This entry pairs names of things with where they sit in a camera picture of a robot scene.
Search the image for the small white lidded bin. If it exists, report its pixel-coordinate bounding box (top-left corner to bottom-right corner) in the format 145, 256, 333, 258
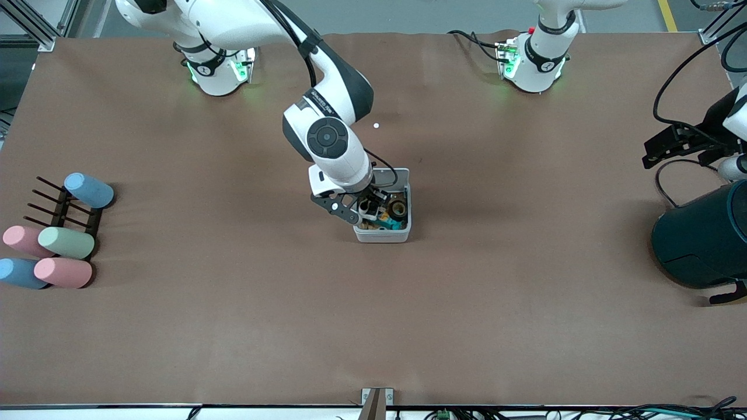
352, 167, 412, 244

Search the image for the dark teal cylindrical device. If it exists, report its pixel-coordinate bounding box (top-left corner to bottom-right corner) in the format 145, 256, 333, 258
652, 178, 747, 305

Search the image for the blue cup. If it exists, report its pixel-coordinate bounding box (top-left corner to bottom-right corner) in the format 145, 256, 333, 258
0, 258, 50, 291
64, 172, 115, 209

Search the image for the dark wooden cup rack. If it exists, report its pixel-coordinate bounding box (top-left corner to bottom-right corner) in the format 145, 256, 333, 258
26, 175, 104, 260

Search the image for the mint green cup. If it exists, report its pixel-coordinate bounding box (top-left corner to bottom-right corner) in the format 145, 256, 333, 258
38, 226, 96, 260

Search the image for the pink cup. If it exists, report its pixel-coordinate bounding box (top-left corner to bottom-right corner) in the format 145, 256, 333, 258
33, 257, 93, 289
2, 225, 56, 258

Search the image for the black device cable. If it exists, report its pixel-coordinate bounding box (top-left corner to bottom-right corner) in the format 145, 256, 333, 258
655, 159, 724, 209

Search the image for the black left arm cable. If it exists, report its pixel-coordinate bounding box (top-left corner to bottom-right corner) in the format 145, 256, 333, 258
652, 22, 747, 149

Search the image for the aluminium frame post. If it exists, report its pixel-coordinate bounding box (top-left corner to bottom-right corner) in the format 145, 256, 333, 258
699, 0, 747, 46
0, 0, 76, 53

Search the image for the black cable at arm base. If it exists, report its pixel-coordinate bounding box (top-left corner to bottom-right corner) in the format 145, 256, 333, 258
448, 29, 508, 64

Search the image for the metal table edge bracket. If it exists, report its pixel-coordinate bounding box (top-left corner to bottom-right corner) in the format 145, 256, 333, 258
361, 387, 395, 420

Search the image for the black cable bundle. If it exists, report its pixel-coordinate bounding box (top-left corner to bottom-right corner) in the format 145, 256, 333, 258
397, 397, 747, 420

